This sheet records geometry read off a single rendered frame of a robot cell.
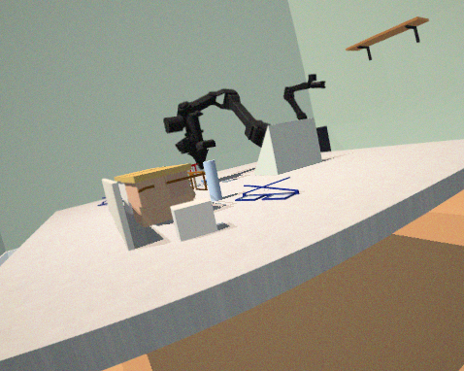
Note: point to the light blue cylinder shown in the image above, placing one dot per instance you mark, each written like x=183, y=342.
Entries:
x=212, y=180

